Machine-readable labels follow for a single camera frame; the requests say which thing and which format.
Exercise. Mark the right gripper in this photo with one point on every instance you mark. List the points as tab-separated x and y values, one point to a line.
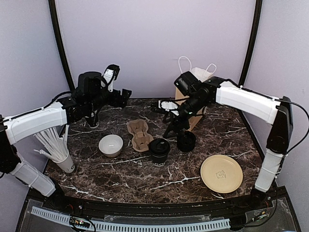
173	125

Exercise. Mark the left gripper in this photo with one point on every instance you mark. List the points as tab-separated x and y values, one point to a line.
124	99

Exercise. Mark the stack of black lids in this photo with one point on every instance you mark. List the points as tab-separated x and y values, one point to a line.
186	142

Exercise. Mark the stack of paper cups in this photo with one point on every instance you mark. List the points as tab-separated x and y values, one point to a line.
92	120

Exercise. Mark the brown paper bag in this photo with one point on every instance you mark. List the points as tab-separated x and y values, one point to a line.
202	75

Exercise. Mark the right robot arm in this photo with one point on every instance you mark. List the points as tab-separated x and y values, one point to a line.
274	111

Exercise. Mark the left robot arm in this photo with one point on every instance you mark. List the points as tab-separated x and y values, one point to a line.
94	91

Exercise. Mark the cardboard cup carrier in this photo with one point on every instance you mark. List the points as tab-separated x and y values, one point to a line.
141	138

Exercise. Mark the white ceramic bowl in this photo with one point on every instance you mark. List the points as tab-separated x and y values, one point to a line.
111	145

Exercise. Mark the yellow plate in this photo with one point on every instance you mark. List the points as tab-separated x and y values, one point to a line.
221	174

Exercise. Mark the cup of wrapped straws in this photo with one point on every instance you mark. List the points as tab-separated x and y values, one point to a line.
57	148

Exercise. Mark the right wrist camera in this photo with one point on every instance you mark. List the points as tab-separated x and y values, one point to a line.
162	107

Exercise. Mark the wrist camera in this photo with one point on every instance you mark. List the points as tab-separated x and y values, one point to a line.
109	76
162	107

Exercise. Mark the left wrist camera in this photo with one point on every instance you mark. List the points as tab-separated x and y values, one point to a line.
109	76

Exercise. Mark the left black frame post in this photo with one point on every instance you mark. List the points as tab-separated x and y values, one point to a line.
60	45

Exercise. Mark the black frame post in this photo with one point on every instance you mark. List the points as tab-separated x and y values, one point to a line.
60	45
252	40

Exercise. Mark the white cable duct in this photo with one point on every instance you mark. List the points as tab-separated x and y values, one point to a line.
130	224

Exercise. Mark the black front rail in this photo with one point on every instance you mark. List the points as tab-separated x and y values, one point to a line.
231	207

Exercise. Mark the right black frame post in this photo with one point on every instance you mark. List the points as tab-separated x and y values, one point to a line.
252	40

